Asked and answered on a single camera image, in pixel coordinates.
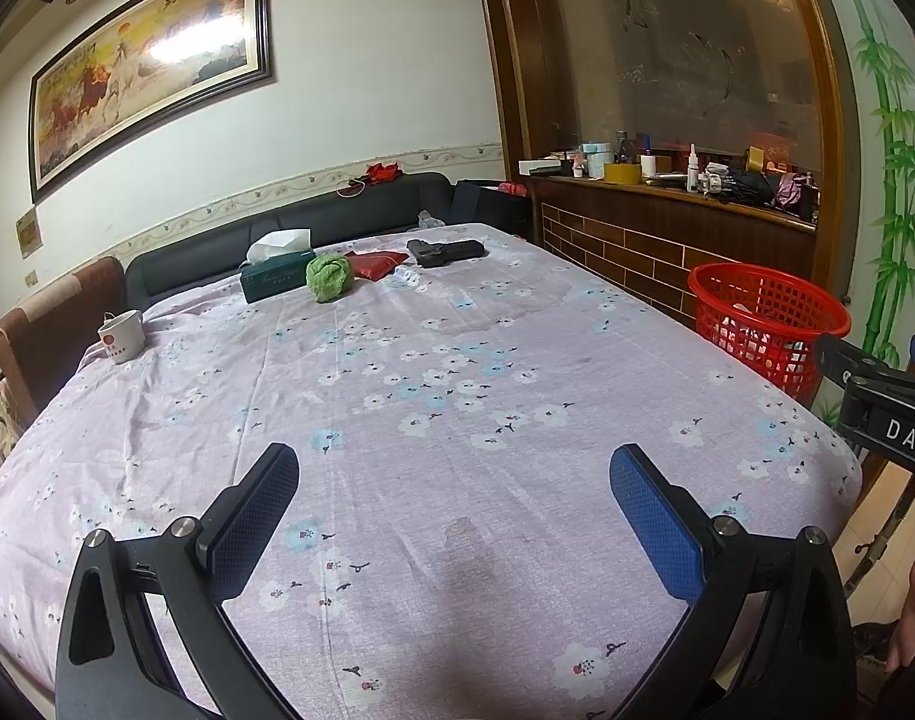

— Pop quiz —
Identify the red flat pouch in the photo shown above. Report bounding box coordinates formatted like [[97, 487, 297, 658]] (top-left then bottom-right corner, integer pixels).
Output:
[[347, 250, 409, 281]]

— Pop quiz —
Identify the brown armchair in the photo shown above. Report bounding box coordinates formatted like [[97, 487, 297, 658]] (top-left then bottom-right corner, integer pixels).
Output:
[[0, 257, 125, 433]]

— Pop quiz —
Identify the black leather sofa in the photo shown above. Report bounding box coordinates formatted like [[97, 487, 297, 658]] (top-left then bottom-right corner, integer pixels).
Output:
[[125, 172, 454, 310]]

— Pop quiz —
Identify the red plastic trash basket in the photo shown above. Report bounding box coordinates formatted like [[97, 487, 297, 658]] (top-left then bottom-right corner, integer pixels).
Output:
[[688, 262, 851, 405]]

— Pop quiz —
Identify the green crumpled cloth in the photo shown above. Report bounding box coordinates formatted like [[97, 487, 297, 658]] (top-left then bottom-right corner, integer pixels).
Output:
[[306, 254, 355, 304]]

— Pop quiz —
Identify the white mug red logo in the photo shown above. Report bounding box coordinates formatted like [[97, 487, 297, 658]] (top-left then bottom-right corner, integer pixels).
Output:
[[98, 309, 146, 364]]

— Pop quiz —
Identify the dark green tissue box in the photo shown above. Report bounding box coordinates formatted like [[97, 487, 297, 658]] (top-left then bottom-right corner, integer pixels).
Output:
[[239, 229, 316, 304]]

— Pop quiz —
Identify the red item on sofa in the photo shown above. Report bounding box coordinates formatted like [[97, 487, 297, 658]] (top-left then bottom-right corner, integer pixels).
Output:
[[337, 163, 404, 199]]

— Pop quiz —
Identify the black pistol-shaped object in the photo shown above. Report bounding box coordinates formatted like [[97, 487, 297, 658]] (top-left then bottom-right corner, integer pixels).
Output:
[[407, 239, 488, 268]]

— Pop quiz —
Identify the dark bag beside sofa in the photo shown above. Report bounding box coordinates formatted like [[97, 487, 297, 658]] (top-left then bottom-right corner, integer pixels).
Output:
[[448, 181, 533, 241]]

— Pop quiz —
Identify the small wall plaque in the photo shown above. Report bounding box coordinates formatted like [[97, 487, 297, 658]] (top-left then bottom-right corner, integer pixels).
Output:
[[14, 208, 42, 259]]

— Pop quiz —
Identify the framed horse painting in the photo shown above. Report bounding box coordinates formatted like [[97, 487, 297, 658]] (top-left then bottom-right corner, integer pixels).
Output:
[[28, 0, 272, 203]]

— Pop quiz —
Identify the floral lilac tablecloth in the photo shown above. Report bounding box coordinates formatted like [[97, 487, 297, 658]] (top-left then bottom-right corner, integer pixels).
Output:
[[0, 224, 861, 718]]

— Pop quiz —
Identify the wooden brick-pattern counter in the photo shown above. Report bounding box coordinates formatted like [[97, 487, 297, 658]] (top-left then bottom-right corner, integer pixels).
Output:
[[526, 177, 817, 328]]

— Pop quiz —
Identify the yellow container on counter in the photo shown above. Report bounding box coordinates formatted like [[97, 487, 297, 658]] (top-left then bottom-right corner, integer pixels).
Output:
[[604, 163, 643, 187]]

